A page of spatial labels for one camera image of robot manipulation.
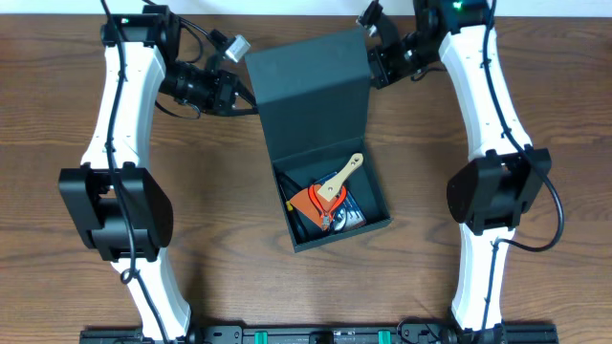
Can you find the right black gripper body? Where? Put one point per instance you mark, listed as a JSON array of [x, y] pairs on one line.
[[398, 61]]

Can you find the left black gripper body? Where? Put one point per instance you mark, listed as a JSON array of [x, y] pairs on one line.
[[228, 93]]

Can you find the black gift box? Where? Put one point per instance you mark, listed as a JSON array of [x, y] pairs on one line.
[[312, 98]]

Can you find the orange scraper wooden handle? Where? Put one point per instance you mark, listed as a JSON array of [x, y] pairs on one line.
[[329, 189]]

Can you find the black yellow screwdriver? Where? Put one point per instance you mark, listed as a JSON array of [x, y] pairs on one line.
[[290, 188]]

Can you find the red handled pliers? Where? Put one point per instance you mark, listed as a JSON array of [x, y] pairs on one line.
[[324, 211]]

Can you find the black handled claw hammer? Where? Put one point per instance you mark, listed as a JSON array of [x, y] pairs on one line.
[[327, 216]]

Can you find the blue drill bit case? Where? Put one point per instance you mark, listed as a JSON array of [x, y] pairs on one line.
[[348, 216]]

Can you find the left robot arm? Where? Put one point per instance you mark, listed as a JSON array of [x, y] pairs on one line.
[[118, 208]]

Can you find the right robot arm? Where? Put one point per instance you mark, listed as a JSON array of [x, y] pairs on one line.
[[504, 172]]

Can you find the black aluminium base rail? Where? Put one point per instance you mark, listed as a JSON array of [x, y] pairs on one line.
[[408, 333]]

